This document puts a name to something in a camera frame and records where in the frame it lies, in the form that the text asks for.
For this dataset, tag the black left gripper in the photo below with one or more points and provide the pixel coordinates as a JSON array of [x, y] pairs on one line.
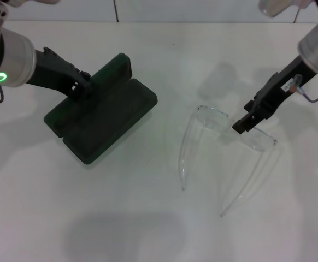
[[55, 73]]

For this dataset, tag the green glasses case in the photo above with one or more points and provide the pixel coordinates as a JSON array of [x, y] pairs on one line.
[[107, 122]]

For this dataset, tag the clear white glasses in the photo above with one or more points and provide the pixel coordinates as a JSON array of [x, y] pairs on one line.
[[211, 122]]

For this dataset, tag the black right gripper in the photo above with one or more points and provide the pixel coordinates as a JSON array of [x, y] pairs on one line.
[[282, 84]]

